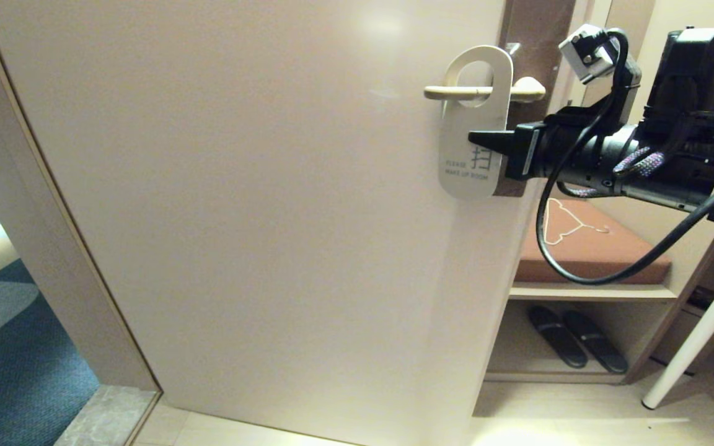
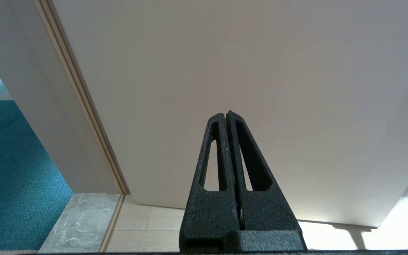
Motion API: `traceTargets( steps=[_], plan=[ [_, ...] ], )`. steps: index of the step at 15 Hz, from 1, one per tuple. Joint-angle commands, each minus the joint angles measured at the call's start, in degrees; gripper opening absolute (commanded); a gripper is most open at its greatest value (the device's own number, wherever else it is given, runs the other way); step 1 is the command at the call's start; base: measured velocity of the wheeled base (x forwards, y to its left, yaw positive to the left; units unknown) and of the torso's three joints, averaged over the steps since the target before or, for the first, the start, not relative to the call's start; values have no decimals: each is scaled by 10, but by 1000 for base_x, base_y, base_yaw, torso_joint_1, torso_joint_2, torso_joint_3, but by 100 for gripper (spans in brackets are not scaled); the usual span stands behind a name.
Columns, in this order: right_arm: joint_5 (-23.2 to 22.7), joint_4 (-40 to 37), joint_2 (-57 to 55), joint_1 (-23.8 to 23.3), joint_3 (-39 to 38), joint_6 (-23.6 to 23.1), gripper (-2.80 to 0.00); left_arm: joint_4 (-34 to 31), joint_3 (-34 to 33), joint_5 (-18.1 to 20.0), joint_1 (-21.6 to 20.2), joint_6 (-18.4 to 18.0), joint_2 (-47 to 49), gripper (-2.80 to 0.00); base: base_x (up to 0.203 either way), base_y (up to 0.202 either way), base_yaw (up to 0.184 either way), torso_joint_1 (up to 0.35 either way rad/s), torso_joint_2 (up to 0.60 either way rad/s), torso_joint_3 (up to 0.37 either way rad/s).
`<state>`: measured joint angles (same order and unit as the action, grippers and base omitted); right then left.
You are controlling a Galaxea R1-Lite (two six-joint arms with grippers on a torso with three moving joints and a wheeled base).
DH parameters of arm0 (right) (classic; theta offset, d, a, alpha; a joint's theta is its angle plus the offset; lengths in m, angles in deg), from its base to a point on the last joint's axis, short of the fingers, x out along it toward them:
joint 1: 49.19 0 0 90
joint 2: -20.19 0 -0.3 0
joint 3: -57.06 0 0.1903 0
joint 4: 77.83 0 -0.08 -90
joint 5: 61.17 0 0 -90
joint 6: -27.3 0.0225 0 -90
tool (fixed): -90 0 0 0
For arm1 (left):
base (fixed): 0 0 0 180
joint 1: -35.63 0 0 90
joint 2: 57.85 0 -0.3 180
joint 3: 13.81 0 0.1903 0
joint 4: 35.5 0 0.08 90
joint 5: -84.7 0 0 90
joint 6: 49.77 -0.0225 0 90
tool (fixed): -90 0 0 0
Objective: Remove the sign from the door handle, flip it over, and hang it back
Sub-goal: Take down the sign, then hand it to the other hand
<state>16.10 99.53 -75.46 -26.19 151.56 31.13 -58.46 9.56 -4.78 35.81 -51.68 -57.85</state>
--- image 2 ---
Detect beige room door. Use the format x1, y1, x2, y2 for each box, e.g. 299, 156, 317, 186
50, 0, 408, 228

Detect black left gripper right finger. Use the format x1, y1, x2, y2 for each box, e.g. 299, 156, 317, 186
223, 110, 307, 253

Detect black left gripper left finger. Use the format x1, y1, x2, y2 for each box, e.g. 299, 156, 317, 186
179, 113, 242, 253

